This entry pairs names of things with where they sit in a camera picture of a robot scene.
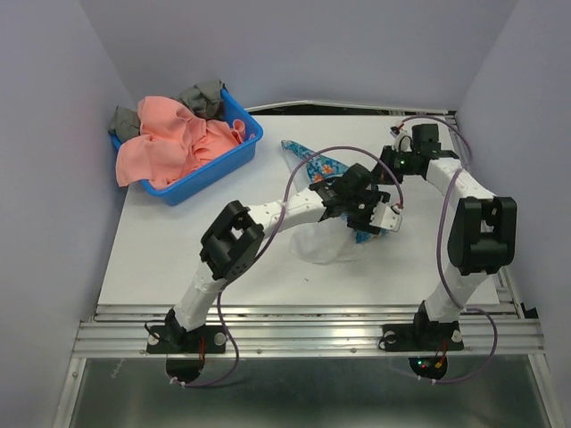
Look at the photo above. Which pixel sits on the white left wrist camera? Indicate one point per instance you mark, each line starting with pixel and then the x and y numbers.
pixel 386 217

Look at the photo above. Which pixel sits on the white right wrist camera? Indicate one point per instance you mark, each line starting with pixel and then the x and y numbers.
pixel 402 139

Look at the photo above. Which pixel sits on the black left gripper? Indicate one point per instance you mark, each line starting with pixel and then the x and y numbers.
pixel 362 223

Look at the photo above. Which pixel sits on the pink skirt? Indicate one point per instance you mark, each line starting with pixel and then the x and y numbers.
pixel 173 143

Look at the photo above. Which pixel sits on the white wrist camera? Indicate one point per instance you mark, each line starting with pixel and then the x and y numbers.
pixel 402 139
pixel 386 217

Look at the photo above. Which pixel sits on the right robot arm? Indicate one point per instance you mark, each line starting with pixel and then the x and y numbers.
pixel 481 238

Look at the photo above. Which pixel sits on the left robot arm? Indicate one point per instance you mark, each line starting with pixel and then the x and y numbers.
pixel 233 241

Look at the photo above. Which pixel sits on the blue floral skirt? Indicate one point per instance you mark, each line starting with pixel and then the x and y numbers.
pixel 330 239

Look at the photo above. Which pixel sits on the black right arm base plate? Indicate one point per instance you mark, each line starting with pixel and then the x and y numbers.
pixel 429 346

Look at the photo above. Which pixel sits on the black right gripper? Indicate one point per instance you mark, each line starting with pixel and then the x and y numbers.
pixel 380 174

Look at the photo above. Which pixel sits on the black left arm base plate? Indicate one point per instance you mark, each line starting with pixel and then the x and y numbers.
pixel 186 354

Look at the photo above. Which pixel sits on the grey skirt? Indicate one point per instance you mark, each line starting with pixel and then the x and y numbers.
pixel 203 99

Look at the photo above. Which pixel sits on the blue plastic bin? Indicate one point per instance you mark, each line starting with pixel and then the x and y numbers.
pixel 215 170

